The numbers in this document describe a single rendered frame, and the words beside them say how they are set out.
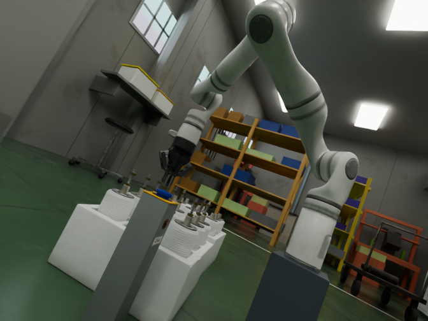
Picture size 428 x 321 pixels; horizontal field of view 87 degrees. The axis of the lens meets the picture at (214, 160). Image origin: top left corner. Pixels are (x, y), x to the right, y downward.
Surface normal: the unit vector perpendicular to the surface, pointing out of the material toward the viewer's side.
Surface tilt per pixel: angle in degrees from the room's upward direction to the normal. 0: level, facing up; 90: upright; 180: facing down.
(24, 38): 90
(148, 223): 90
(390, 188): 90
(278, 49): 144
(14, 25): 90
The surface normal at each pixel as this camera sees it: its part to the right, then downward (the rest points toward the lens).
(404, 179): -0.39, -0.31
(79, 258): -0.14, -0.22
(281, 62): -0.36, 0.62
